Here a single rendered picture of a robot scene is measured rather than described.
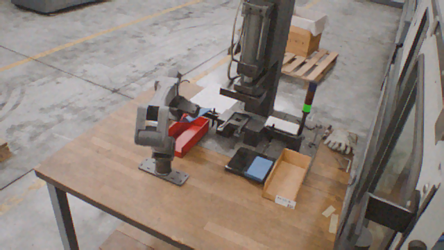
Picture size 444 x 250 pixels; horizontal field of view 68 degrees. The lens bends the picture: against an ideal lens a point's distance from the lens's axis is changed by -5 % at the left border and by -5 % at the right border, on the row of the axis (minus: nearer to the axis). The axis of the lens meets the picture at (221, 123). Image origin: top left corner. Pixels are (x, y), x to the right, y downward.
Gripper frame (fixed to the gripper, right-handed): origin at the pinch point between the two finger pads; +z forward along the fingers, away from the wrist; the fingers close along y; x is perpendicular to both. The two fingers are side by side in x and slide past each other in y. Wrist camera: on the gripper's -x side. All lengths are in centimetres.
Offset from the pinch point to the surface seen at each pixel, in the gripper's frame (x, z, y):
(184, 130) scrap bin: 2.0, 15.6, 1.2
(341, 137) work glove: -65, 31, 31
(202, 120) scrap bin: -3.1, 15.8, 9.0
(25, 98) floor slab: 223, 137, 18
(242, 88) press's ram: -20.2, -4.8, 19.7
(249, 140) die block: -27.1, 16.4, 7.7
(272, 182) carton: -44.3, 8.5, -8.8
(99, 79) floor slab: 190, 174, 80
